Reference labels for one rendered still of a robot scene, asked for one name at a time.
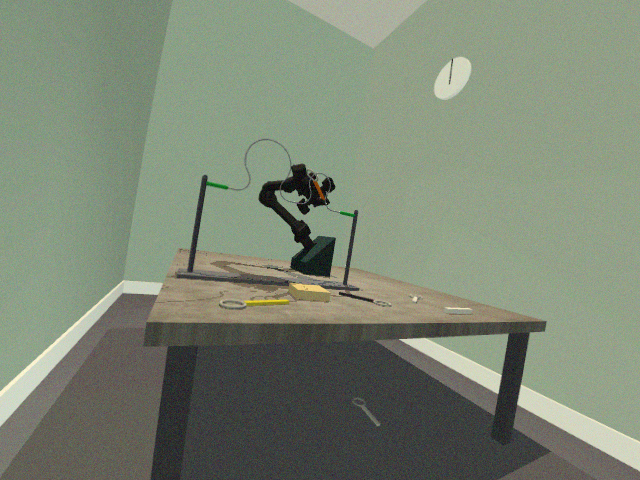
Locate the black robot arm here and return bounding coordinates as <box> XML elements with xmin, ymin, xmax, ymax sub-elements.
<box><xmin>259</xmin><ymin>164</ymin><xmax>317</xmax><ymax>251</ymax></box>

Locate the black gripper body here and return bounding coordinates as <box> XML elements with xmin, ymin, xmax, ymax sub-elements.
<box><xmin>297</xmin><ymin>177</ymin><xmax>335</xmax><ymax>215</ymax></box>

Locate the tan flat block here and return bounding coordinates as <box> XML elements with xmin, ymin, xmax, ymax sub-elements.
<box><xmin>288</xmin><ymin>283</ymin><xmax>331</xmax><ymax>301</ymax></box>

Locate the yellow bar with grey loop end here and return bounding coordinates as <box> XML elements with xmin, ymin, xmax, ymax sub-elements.
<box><xmin>219</xmin><ymin>300</ymin><xmax>290</xmax><ymax>309</ymax></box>

